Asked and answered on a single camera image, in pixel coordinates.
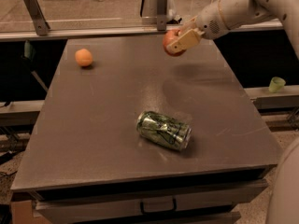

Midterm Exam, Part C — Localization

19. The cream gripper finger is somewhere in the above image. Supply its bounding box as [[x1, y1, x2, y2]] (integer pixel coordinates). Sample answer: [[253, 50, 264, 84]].
[[165, 28, 204, 54], [178, 17, 197, 35]]

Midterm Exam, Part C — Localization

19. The red apple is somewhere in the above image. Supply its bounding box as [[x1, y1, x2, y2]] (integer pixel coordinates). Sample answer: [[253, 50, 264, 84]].
[[163, 29, 185, 57]]

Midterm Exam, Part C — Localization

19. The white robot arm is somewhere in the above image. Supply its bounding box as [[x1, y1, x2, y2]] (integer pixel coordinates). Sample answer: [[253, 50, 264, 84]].
[[163, 0, 299, 56]]

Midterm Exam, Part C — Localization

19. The metal railing bar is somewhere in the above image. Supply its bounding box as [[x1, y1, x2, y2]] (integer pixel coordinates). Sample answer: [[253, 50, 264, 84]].
[[0, 19, 283, 42]]

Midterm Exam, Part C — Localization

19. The green soda can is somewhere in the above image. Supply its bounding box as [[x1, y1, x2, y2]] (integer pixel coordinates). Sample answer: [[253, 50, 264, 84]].
[[136, 111, 192, 151]]

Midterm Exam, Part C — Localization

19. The small green cup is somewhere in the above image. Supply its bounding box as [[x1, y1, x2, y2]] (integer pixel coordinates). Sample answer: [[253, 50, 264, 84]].
[[268, 77, 286, 93]]

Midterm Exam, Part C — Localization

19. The orange fruit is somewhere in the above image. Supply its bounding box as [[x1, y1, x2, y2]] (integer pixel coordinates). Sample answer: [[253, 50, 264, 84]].
[[75, 49, 93, 67]]

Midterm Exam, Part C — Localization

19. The middle metal bracket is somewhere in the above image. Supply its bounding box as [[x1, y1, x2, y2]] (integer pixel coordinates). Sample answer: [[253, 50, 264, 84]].
[[156, 0, 167, 31]]

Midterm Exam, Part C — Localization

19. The metal bracket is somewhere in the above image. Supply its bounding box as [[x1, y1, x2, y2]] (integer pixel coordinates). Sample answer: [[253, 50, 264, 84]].
[[156, 0, 167, 31], [23, 0, 50, 36]]

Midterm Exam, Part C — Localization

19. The left metal bracket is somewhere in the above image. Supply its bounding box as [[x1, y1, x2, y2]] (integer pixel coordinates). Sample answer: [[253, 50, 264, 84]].
[[23, 0, 50, 36]]

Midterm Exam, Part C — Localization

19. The grey drawer with handle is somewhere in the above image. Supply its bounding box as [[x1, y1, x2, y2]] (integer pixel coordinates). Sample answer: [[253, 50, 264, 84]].
[[36, 179, 268, 224]]

